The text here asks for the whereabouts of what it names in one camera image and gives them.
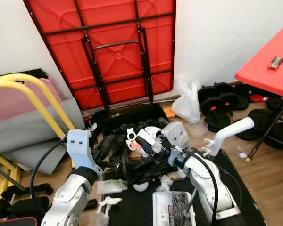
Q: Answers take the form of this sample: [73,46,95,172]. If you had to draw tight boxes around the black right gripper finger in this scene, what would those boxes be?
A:
[135,136,158,157]

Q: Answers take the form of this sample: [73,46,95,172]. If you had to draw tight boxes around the black floor mat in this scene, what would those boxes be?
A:
[104,150,267,226]

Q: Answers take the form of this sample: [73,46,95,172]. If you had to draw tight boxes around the white paper trash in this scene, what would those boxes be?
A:
[137,126,163,157]

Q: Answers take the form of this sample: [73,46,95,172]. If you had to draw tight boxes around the crumpled clear plastic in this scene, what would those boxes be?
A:
[156,175,174,191]

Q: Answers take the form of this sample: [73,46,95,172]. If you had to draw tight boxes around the black storage box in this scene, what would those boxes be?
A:
[85,104,170,132]

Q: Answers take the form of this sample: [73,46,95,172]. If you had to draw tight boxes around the white ball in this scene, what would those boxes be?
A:
[132,183,149,193]

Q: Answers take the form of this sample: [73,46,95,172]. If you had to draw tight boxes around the orange block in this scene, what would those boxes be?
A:
[163,107,175,118]

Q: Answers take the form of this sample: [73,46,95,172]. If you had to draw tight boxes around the clear plastic sheet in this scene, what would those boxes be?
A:
[97,179,128,196]

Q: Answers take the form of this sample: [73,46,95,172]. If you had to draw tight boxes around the white plastic bag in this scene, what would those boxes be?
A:
[172,78,202,124]

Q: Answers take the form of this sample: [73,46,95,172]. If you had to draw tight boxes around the black weight plate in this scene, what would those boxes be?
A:
[266,97,283,113]
[236,109,274,142]
[266,123,283,149]
[205,112,232,133]

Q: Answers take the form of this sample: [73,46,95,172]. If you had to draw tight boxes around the white paper shreds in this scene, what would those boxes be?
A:
[97,197,123,224]

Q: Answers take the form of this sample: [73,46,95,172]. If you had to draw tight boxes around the black dumbbell red collar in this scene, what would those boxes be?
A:
[197,82,248,116]

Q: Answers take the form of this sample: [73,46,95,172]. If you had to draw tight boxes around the grey rolled mat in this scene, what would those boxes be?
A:
[0,99,85,175]

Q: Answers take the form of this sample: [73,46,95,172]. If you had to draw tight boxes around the black dumbbell bar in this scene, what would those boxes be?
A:
[0,198,100,222]
[0,185,57,201]

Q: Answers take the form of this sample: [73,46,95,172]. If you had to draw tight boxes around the red table top black legs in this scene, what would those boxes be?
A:
[235,22,283,163]

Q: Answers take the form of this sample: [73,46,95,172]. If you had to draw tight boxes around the pink foam mat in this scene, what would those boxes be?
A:
[0,78,62,113]

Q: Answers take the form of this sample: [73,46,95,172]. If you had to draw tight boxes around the metal hex key set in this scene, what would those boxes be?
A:
[269,56,283,70]

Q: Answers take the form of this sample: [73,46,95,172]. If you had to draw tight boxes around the black foam mat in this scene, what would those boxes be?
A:
[0,68,48,80]

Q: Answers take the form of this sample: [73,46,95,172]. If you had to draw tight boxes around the red and black pad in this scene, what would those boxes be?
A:
[0,217,37,226]

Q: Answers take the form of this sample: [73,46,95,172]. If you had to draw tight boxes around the white plastic ring part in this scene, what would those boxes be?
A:
[126,128,140,143]

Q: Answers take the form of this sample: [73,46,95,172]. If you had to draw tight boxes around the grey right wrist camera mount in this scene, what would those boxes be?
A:
[160,121,190,150]

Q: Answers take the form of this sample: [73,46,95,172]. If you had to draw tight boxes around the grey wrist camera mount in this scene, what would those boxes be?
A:
[66,129,94,171]
[160,121,190,150]

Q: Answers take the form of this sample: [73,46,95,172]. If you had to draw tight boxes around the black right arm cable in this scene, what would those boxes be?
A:
[188,149,243,223]

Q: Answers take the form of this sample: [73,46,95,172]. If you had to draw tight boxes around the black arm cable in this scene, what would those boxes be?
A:
[188,149,243,223]
[29,139,67,203]

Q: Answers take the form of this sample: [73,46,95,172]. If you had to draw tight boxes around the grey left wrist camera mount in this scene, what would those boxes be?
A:
[66,129,94,171]

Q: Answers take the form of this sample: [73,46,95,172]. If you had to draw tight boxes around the red folded table black frame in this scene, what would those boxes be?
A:
[23,0,177,111]

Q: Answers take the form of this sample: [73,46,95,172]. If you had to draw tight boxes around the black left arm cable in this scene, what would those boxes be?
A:
[29,139,67,203]

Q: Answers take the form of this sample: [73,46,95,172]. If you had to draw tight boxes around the yellow metal tube frame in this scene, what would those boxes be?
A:
[0,73,82,201]

